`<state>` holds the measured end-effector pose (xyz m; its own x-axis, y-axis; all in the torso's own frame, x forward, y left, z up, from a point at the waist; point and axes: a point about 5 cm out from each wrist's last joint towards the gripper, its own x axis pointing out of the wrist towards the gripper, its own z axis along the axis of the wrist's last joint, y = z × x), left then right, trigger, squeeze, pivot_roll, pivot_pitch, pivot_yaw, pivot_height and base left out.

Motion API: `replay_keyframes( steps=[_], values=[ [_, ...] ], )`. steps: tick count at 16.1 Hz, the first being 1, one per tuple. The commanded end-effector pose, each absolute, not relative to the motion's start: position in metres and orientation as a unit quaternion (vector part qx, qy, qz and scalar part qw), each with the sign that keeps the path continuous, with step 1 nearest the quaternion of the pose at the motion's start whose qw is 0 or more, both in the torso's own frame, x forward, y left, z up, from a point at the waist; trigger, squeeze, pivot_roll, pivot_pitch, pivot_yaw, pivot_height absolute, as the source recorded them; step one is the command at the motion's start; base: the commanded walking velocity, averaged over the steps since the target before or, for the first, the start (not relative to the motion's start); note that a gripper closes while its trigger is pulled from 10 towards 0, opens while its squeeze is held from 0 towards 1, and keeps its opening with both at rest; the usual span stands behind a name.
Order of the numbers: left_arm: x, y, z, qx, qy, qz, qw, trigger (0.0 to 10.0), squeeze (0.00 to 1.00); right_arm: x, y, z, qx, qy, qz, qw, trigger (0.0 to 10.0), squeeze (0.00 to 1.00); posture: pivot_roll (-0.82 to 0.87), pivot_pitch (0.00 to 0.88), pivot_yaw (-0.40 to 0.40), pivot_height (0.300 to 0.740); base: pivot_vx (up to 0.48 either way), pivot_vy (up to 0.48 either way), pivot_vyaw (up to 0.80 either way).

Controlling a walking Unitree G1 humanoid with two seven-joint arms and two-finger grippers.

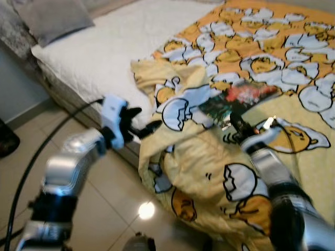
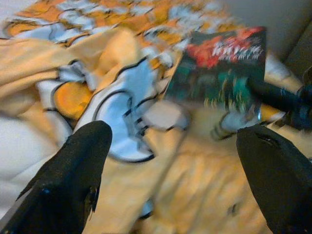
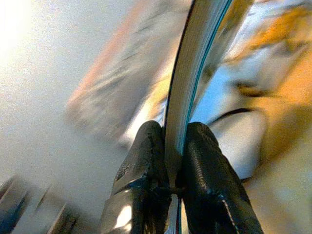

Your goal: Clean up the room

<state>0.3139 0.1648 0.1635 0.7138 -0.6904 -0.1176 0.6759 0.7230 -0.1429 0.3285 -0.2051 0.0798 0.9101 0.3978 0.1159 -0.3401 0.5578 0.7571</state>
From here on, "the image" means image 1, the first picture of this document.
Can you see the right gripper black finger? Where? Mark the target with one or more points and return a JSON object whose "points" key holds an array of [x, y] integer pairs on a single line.
{"points": [[238, 124]]}

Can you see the dark cover book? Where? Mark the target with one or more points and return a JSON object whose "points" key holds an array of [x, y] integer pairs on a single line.
{"points": [[246, 97]]}

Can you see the yellow egg cartoon blanket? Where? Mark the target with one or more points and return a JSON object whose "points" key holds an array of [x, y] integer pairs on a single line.
{"points": [[209, 167]]}

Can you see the grey pillow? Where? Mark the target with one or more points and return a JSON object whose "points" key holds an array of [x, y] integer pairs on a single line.
{"points": [[52, 18]]}

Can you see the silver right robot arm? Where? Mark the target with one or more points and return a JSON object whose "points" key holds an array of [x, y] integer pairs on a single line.
{"points": [[277, 172]]}

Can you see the white quilted mattress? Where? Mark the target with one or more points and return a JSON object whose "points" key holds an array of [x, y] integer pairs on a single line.
{"points": [[104, 52]]}

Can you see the grey patterned bed base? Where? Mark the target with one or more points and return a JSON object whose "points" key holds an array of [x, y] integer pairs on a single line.
{"points": [[68, 94]]}

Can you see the grey robot leg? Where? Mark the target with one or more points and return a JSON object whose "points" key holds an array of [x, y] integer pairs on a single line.
{"points": [[138, 244]]}

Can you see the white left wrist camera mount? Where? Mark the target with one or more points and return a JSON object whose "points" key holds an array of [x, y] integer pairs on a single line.
{"points": [[112, 112]]}

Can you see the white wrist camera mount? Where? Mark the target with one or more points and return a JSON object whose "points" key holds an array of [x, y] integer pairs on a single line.
{"points": [[112, 112], [269, 137]]}

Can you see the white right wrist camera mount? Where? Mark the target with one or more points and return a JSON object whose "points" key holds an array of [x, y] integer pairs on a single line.
{"points": [[269, 137]]}

